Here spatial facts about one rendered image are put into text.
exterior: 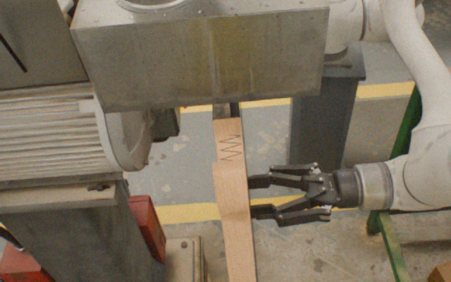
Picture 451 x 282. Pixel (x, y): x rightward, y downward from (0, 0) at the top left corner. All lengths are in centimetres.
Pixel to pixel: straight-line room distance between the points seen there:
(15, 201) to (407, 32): 83
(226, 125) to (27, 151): 34
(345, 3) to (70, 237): 113
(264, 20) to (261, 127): 191
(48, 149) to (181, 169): 154
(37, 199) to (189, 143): 153
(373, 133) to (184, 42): 198
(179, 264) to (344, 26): 104
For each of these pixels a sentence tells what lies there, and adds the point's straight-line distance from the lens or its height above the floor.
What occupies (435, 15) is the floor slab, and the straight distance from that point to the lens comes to 338.
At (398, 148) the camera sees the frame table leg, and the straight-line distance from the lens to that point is 159.
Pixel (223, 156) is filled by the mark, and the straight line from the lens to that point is 72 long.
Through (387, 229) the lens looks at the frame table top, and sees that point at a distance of 188.
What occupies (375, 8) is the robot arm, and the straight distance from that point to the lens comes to 160.
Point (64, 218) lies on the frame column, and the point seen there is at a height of 102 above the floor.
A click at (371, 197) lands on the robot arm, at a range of 85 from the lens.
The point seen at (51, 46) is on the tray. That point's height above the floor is 145.
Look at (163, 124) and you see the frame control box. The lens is 115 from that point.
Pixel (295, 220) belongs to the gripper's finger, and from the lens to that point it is 82.
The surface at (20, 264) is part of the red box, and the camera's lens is 128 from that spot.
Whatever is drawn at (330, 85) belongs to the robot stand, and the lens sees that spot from 172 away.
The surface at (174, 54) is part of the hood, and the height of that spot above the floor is 148.
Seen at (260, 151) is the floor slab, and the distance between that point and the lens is 231.
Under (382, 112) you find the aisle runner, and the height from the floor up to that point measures 0.
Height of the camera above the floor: 182
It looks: 49 degrees down
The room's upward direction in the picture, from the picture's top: 6 degrees counter-clockwise
